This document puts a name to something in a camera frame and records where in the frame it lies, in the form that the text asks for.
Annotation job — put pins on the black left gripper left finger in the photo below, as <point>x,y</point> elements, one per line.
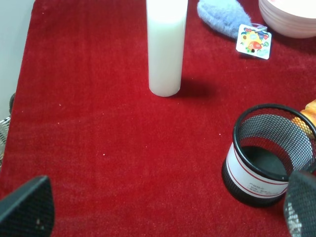
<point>29,210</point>

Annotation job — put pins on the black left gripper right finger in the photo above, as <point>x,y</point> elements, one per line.
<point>300,204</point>

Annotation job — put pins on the pink ribbed bowl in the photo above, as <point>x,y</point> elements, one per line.
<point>290,18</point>

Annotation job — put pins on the red velvet tablecloth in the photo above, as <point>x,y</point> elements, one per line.
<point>122,161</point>

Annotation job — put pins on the colourful paper tag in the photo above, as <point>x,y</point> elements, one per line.
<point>254,41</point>

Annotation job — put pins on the black mesh pen holder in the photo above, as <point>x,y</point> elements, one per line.
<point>266,148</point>

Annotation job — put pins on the white cylindrical bottle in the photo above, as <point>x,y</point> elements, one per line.
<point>166,25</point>

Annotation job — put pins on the blue plush toy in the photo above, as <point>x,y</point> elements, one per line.
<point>223,16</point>

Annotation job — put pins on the metal mesh chair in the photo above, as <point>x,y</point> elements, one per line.
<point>4,126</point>

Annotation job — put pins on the toy croissant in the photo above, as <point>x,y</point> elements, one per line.
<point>310,113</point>

